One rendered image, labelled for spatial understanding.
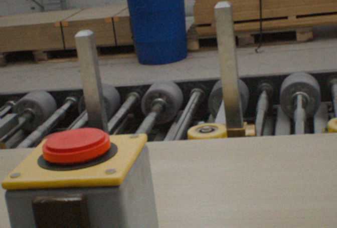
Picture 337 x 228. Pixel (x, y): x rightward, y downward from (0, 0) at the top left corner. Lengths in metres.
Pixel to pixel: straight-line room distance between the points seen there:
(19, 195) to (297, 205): 0.71
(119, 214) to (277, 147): 0.92
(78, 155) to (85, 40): 1.16
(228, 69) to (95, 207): 1.13
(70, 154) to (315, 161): 0.86
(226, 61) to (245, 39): 4.86
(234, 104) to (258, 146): 0.24
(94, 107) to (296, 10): 4.82
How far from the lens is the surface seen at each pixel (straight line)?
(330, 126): 1.36
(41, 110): 2.05
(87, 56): 1.54
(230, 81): 1.49
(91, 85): 1.56
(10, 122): 1.93
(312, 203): 1.06
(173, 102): 1.95
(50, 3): 7.89
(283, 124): 1.89
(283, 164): 1.20
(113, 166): 0.38
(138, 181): 0.40
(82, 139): 0.40
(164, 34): 5.99
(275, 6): 6.29
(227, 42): 1.47
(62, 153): 0.39
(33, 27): 6.81
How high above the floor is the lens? 1.36
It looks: 16 degrees down
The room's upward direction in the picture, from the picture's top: 7 degrees counter-clockwise
